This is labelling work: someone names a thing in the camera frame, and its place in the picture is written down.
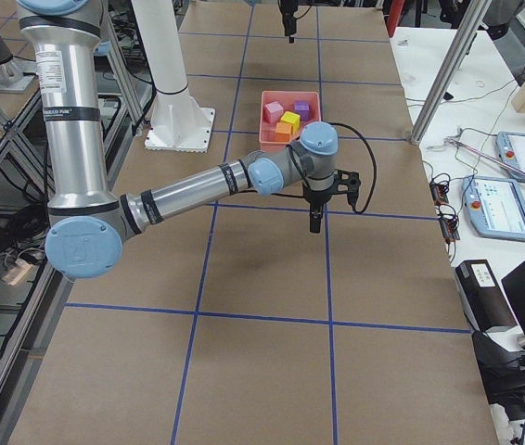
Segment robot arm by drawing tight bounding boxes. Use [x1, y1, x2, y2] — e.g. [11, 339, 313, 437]
[17, 1, 361, 279]

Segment aluminium frame post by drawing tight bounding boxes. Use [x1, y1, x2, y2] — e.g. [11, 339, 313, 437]
[409, 0, 492, 146]

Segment pink plastic bin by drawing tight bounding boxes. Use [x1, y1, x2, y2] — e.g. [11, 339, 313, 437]
[259, 91, 321, 152]

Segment black box with label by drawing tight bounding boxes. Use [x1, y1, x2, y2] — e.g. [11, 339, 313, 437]
[455, 260, 518, 333]

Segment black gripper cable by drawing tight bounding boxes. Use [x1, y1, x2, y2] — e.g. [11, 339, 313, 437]
[320, 121, 378, 215]

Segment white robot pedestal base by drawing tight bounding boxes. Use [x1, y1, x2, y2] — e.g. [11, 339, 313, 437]
[132, 0, 215, 152]

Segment yellow foam block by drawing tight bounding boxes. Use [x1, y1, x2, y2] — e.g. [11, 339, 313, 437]
[280, 111, 301, 134]

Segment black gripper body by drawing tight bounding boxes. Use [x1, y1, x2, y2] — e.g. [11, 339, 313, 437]
[302, 170, 360, 209]
[278, 0, 299, 16]

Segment orange foam block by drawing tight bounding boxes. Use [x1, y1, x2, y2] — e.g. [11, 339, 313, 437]
[274, 121, 293, 143]

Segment purple foam block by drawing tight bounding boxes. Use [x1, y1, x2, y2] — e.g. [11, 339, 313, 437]
[293, 100, 311, 121]

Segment pink foam block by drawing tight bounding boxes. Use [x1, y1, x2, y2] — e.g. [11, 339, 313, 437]
[262, 101, 285, 125]

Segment near teach pendant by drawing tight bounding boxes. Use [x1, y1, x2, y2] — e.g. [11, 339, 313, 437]
[462, 175, 525, 242]

